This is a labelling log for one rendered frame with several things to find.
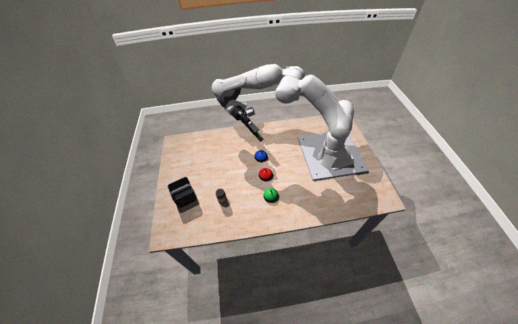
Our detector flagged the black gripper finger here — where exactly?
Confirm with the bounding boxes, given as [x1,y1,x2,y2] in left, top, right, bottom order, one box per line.
[241,121,264,142]
[237,111,259,133]

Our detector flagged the blue bell dome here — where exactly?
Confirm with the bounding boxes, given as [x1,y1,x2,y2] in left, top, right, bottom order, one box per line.
[254,150,268,162]

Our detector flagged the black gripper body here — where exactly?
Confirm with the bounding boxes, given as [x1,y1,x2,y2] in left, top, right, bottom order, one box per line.
[231,106,245,120]

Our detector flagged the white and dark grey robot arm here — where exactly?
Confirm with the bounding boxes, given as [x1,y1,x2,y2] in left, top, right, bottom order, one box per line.
[212,64,354,171]

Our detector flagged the small spice jar with black lid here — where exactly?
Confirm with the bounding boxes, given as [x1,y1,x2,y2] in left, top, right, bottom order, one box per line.
[216,188,227,204]

